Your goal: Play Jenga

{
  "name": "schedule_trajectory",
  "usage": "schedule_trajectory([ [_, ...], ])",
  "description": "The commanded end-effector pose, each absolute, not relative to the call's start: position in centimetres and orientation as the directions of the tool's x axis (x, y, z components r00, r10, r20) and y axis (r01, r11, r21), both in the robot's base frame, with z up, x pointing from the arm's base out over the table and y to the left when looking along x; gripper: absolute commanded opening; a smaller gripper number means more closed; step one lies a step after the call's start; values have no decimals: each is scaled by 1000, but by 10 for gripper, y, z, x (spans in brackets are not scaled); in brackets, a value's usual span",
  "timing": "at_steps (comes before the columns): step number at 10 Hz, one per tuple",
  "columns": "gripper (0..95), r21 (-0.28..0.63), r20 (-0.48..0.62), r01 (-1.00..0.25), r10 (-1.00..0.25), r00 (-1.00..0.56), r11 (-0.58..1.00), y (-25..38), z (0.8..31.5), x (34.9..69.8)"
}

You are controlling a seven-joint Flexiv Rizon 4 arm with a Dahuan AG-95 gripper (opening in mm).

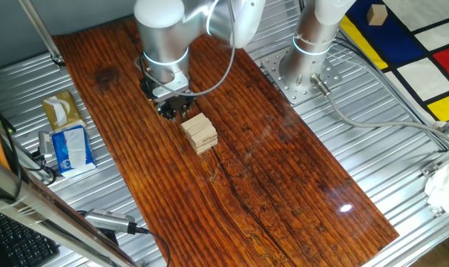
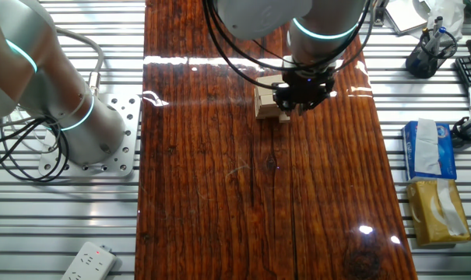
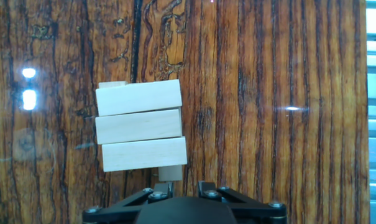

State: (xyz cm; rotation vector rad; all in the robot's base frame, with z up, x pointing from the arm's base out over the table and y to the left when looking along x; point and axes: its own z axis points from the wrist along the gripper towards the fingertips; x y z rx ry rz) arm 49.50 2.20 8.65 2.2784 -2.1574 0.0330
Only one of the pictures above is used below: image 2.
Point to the white notepad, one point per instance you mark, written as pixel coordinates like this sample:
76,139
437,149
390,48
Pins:
404,17

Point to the brown wooden board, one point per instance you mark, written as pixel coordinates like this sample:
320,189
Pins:
219,194

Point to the gold tissue pack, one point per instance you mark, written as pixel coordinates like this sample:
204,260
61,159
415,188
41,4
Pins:
424,218

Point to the blue tissue pack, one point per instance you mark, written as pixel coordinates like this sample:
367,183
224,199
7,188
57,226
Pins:
449,155

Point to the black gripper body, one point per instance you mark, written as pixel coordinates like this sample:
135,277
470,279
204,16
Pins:
309,81

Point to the white plastic bag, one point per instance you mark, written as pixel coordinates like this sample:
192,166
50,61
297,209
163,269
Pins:
451,15

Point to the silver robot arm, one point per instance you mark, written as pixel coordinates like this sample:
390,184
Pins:
83,124

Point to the marker with blue cap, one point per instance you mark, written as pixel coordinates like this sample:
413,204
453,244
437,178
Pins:
437,39

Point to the black mesh pen holder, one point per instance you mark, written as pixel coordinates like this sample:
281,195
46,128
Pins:
418,66

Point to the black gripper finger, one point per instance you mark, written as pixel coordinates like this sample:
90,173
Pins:
285,100
315,97

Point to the silver robot mounting plate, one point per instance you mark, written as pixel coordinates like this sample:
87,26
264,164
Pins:
126,155

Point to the white power strip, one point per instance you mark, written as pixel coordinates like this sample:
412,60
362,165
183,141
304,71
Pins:
89,264

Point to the small metal bracket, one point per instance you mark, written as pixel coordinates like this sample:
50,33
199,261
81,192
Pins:
380,15

